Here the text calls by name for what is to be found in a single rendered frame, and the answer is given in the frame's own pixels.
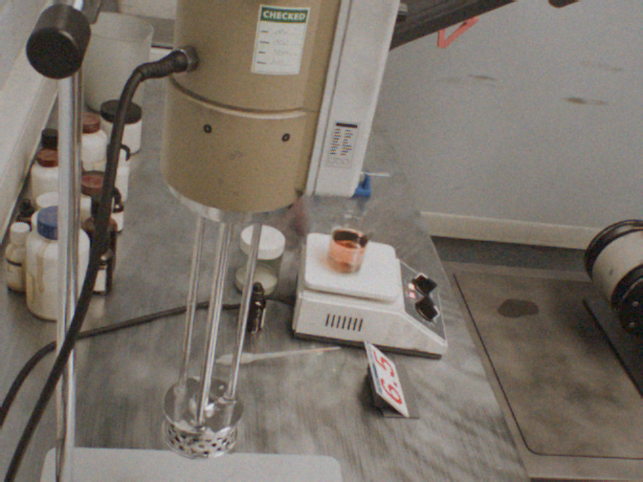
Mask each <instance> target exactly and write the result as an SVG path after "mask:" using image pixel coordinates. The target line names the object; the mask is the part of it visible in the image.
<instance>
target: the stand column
mask: <svg viewBox="0 0 643 482"><path fill-rule="evenodd" d="M82 104H83V61H82V64H81V66H80V68H79V71H78V72H77V73H76V74H74V75H72V76H71V77H67V78H63V79H59V80H58V209H57V348H56V357H57V356H58V352H59V350H60V348H61V345H62V343H64V340H65V338H66V335H67V332H68V329H69V326H70V323H71V320H72V317H73V315H74V314H75V311H76V308H77V304H78V276H79V232H80V190H81V147H82ZM77 360H78V340H77V343H76V345H75V346H74V348H73V350H72V352H71V356H70V358H69V360H68V362H67V364H66V367H65V369H63V372H62V374H61V376H60V379H59V382H58V384H57V386H56V432H55V482H74V447H75V404H76V395H77Z"/></svg>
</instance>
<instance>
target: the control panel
mask: <svg viewBox="0 0 643 482"><path fill-rule="evenodd" d="M400 271H401V280H402V291H403V300H404V309H405V313H406V314H408V315H410V316H411V317H413V318H415V319H416V320H417V321H419V323H421V324H423V325H424V326H425V327H427V328H428V329H429V330H431V331H432V332H435V334H436V335H437V336H439V337H440V338H442V339H443V340H446V335H445V328H443V322H442V316H441V310H440V303H439V296H438V291H437V289H436V288H435V289H434V290H433V291H431V292H430V294H429V296H430V299H431V300H432V301H433V302H434V304H435V306H436V307H437V310H438V311H439V313H440V314H439V316H438V317H437V318H435V319H434V320H432V322H428V321H427V320H425V319H423V318H422V317H421V316H419V314H418V313H417V312H416V309H415V303H416V302H417V301H419V300H420V299H422V298H423V295H422V294H420V293H418V292H417V290H416V289H415V288H414V286H413V284H412V279H413V278H414V277H417V276H418V274H416V273H415V271H413V270H412V269H411V268H408V267H407V266H406V265H404V264H403V263H402V262H400ZM410 284H412V286H413V289H412V288H411V287H410ZM410 293H413V294H414V298H413V296H411V294H410Z"/></svg>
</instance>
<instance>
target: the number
mask: <svg viewBox="0 0 643 482"><path fill-rule="evenodd" d="M370 348H371V349H372V352H373V356H374V360H375V364H376V368H377V373H378V377H379V381H380V386H381V389H382V392H384V393H385V395H386V396H387V397H388V398H390V399H391V400H392V401H393V402H394V403H396V404H398V406H399V407H400V408H401V409H403V410H404V411H405V409H404V405H403V401H402V398H401V393H400V390H399V386H398V382H397V379H396V375H394V370H393V367H392V363H391V362H390V361H388V360H387V358H386V357H385V356H383V355H382V354H381V353H379V352H378V351H377V350H376V349H375V348H374V346H373V345H371V344H370Z"/></svg>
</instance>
